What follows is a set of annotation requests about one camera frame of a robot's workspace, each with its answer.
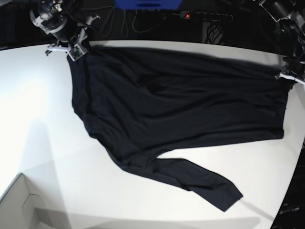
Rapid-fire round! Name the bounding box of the black power strip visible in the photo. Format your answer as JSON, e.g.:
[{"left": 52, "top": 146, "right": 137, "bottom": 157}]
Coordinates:
[{"left": 179, "top": 11, "right": 234, "bottom": 21}]

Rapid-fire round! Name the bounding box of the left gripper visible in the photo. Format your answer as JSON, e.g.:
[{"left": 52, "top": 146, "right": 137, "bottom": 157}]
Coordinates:
[{"left": 275, "top": 57, "right": 305, "bottom": 86}]

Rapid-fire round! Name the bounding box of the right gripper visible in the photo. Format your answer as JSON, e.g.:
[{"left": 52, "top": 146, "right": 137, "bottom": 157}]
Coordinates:
[{"left": 45, "top": 16, "right": 89, "bottom": 57}]

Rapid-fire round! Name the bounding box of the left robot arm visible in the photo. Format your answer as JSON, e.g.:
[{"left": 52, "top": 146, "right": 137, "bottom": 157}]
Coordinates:
[{"left": 255, "top": 0, "right": 305, "bottom": 85}]

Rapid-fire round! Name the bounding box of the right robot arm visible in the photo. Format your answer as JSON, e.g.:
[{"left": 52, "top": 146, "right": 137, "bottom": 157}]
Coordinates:
[{"left": 30, "top": 0, "right": 100, "bottom": 62}]

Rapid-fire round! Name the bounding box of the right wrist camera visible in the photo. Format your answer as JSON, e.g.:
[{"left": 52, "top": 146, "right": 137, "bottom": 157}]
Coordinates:
[{"left": 69, "top": 47, "right": 83, "bottom": 62}]

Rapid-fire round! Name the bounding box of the white cardboard box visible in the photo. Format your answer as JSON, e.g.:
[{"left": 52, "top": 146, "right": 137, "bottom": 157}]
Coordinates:
[{"left": 0, "top": 173, "right": 71, "bottom": 229}]

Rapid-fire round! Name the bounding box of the blue bin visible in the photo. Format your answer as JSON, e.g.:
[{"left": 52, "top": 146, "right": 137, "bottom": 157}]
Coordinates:
[{"left": 114, "top": 0, "right": 182, "bottom": 10}]

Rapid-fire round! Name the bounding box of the black t-shirt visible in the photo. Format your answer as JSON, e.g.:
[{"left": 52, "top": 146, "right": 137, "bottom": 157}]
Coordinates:
[{"left": 68, "top": 47, "right": 291, "bottom": 211}]

